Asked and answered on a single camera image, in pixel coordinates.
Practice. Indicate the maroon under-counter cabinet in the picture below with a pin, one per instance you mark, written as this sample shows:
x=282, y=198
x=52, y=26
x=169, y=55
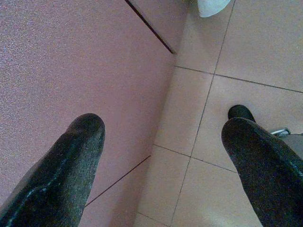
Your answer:
x=71, y=59

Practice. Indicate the black robot left foot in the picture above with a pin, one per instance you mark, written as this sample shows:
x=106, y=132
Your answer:
x=240, y=112

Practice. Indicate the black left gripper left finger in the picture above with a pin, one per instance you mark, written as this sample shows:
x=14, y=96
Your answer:
x=59, y=177

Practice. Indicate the white plastic container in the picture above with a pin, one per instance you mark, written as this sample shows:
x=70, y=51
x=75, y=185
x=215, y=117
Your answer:
x=213, y=7

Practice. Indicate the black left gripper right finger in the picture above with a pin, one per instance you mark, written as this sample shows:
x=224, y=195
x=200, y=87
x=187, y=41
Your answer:
x=267, y=177

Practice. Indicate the grey robot left leg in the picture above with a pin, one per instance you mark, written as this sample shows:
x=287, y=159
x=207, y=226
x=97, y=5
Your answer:
x=293, y=143

